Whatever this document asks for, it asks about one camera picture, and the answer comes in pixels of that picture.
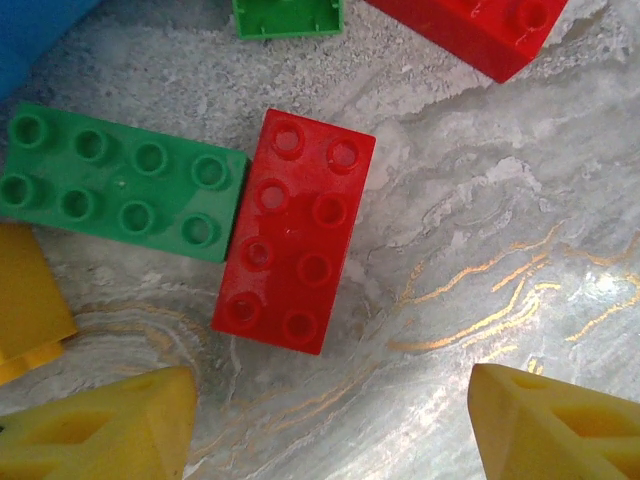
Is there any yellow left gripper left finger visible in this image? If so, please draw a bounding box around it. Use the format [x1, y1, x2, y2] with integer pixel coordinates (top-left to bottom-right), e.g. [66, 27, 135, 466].
[0, 366, 197, 480]

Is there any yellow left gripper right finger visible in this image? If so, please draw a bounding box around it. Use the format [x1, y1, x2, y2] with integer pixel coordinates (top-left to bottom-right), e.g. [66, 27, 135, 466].
[467, 363, 640, 480]

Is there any yellow small lego brick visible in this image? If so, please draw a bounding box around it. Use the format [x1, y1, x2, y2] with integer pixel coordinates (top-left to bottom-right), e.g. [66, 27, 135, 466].
[0, 222, 80, 386]

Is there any green long lego brick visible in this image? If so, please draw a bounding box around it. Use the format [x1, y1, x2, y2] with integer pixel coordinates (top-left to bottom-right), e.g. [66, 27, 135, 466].
[0, 101, 253, 265]

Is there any red long lego brick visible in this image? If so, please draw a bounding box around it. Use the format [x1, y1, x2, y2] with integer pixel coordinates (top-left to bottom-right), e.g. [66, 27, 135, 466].
[210, 108, 377, 357]
[364, 0, 571, 85]

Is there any green small lego brick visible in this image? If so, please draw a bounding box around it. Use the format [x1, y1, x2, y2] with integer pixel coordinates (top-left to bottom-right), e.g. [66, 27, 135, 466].
[231, 0, 346, 41]

